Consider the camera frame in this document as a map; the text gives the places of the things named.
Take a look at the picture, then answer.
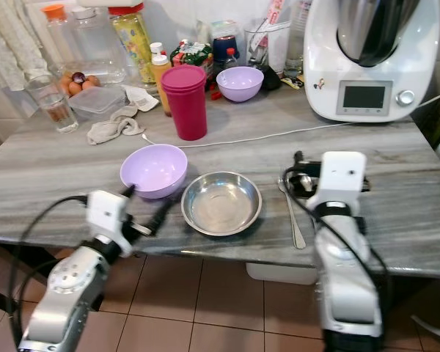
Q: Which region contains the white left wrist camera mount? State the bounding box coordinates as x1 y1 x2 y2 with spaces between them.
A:
86 188 135 243

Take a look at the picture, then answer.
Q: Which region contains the clear plastic food container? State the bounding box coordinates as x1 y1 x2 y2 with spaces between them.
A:
67 86 126 122

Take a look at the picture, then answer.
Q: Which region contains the large clear plastic bottle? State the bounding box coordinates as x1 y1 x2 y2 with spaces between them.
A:
71 6 122 84

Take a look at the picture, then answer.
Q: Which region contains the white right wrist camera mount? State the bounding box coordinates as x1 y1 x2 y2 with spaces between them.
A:
318 151 368 207

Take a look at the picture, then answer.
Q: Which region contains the white folded cloth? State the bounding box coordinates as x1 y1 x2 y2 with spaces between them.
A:
121 84 161 112

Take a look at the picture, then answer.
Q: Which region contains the green snack packet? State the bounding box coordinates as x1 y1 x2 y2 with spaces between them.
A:
171 40 213 70

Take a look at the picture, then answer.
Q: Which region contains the clear utensil holder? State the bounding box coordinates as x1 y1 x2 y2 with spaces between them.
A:
243 18 294 71

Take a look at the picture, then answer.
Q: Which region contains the clear bottle orange cap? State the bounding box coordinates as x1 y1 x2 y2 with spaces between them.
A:
42 4 78 74

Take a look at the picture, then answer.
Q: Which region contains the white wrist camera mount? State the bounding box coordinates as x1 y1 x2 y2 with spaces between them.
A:
318 151 368 207
86 188 135 243

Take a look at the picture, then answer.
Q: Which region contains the dark blue jar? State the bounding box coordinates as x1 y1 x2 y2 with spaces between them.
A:
211 33 240 64

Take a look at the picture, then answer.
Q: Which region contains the stainless steel bowl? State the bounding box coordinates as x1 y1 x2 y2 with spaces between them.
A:
181 172 263 237

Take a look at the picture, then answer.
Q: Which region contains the lilac plastic bowl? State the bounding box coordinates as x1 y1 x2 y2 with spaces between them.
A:
120 144 188 200
216 66 265 103

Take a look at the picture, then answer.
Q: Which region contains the white patterned curtain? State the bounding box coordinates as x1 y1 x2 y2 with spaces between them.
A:
0 0 52 93

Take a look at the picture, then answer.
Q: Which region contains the yellow oil bottle red cap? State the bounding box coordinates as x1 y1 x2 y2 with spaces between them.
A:
109 4 156 84

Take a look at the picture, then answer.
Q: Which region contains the white kitchen cooking machine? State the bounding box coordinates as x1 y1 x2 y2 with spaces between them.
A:
304 0 440 124

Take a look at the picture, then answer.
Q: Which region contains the grey crumpled rag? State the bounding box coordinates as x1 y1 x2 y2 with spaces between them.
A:
87 106 145 145

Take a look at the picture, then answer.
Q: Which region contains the magenta plastic cup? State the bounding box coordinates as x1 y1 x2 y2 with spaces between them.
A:
160 65 208 142

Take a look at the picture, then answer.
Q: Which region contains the small orange sauce bottle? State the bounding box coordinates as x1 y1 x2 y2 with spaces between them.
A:
151 55 173 117

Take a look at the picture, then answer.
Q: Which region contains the white power cable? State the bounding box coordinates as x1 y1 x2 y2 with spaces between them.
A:
139 88 440 148

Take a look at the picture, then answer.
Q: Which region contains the clear glass tumbler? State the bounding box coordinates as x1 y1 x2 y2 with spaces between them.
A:
25 73 78 134

